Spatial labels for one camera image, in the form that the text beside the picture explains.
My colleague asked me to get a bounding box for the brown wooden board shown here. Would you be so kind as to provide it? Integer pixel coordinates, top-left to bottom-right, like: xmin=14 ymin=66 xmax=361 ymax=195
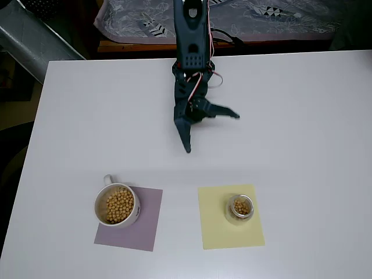
xmin=97 ymin=39 xmax=329 ymax=53

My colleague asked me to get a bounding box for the yellow paper sheet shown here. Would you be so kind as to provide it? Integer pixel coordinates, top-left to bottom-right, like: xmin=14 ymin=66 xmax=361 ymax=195
xmin=198 ymin=183 xmax=266 ymax=251

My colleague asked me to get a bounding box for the glass jar with label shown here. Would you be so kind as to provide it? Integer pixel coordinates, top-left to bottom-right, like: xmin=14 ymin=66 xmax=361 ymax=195
xmin=225 ymin=194 xmax=255 ymax=226

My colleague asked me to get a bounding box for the red white servo wire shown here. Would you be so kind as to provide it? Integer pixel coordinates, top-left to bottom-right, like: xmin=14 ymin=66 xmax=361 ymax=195
xmin=188 ymin=72 xmax=203 ymax=103
xmin=206 ymin=0 xmax=216 ymax=63
xmin=209 ymin=71 xmax=224 ymax=88

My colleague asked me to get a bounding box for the white ceramic mug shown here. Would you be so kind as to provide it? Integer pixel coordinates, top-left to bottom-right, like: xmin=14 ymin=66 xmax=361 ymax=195
xmin=93 ymin=174 xmax=142 ymax=229

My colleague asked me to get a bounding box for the leaf patterned bed cloth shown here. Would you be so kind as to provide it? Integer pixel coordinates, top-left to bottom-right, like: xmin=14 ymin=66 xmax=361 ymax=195
xmin=93 ymin=0 xmax=344 ymax=45

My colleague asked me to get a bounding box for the purple paper sheet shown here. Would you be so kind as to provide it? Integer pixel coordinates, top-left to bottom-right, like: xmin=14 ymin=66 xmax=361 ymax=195
xmin=93 ymin=185 xmax=163 ymax=252

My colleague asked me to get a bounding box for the black cable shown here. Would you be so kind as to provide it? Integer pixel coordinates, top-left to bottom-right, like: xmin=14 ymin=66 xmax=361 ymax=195
xmin=213 ymin=36 xmax=237 ymax=45
xmin=213 ymin=28 xmax=245 ymax=46

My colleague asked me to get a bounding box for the silver foil duct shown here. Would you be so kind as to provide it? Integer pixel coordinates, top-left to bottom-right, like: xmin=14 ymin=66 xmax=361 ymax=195
xmin=0 ymin=0 xmax=87 ymax=85

